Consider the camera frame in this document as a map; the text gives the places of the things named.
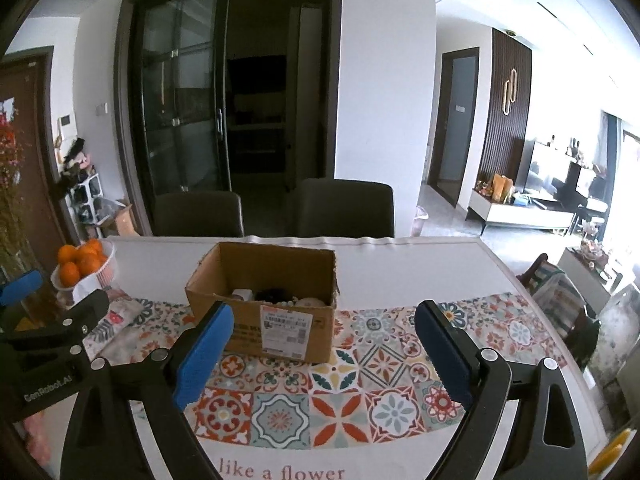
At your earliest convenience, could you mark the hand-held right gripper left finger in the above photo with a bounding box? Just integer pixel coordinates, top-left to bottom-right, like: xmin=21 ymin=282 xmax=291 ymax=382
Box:
xmin=60 ymin=301 xmax=236 ymax=480

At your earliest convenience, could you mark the dark grey dining chair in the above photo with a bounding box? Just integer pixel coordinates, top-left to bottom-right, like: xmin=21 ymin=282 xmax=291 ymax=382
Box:
xmin=154 ymin=191 xmax=245 ymax=237
xmin=295 ymin=178 xmax=396 ymax=238

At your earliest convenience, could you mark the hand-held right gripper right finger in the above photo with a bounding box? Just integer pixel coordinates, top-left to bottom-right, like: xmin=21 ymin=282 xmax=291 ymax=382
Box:
xmin=414 ymin=300 xmax=588 ymax=480

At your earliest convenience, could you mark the white low cabinet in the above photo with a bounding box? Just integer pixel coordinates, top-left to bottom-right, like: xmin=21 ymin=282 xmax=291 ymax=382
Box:
xmin=465 ymin=187 xmax=578 ymax=236

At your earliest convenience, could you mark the gold wall ornament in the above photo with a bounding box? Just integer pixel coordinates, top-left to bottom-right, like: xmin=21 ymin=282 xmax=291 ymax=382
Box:
xmin=501 ymin=67 xmax=518 ymax=116

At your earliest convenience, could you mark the brown paper bag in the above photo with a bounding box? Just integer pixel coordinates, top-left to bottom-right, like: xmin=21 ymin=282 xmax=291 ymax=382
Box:
xmin=492 ymin=173 xmax=515 ymax=204

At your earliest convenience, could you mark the yellow oblong object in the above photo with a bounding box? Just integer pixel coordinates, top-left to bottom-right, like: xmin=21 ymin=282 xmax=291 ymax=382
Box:
xmin=587 ymin=427 xmax=628 ymax=476

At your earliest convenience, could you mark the white plastic fruit basket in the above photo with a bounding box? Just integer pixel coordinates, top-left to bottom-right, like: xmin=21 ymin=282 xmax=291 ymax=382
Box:
xmin=50 ymin=239 xmax=117 ymax=293

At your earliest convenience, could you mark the white storage shelf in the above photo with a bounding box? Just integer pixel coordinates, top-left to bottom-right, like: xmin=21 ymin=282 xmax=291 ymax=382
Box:
xmin=70 ymin=172 xmax=103 ymax=238

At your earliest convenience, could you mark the vase of dried flower branches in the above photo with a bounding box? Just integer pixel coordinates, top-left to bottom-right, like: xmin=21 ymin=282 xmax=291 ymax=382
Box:
xmin=0 ymin=110 xmax=31 ymax=281

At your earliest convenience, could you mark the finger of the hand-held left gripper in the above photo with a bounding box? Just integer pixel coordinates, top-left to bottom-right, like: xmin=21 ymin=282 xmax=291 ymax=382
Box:
xmin=0 ymin=269 xmax=45 ymax=307
xmin=0 ymin=289 xmax=111 ymax=357

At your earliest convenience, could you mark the chair with patterned cushion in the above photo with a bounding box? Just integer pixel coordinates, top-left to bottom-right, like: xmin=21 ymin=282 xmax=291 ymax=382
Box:
xmin=517 ymin=252 xmax=601 ymax=366

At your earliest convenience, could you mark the small cardboard box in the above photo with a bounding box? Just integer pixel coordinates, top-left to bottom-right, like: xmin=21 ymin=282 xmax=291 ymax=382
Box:
xmin=97 ymin=200 xmax=138 ymax=238

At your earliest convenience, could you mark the patterned tile-print table runner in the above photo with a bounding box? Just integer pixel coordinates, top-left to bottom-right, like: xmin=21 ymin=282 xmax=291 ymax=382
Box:
xmin=82 ymin=292 xmax=571 ymax=480

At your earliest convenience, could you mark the grey interior door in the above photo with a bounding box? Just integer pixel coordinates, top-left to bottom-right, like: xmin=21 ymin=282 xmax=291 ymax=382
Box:
xmin=427 ymin=47 xmax=481 ymax=208

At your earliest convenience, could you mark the brown cardboard box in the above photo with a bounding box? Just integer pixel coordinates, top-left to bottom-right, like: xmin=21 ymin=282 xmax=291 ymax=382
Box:
xmin=185 ymin=241 xmax=341 ymax=363

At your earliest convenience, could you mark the dark slatted wall panel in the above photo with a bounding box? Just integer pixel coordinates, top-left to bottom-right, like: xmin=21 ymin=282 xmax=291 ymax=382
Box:
xmin=477 ymin=27 xmax=533 ymax=196

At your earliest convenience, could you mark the plush toy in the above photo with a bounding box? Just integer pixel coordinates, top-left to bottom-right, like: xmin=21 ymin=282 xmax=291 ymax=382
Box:
xmin=62 ymin=137 xmax=96 ymax=178

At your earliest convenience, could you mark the dark framed glass sliding door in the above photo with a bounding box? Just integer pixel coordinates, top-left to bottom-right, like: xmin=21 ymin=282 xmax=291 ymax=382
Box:
xmin=114 ymin=0 xmax=343 ymax=236

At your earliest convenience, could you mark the brown wooden door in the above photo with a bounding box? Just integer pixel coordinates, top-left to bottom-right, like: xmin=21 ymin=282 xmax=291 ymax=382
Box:
xmin=0 ymin=46 xmax=68 ymax=261

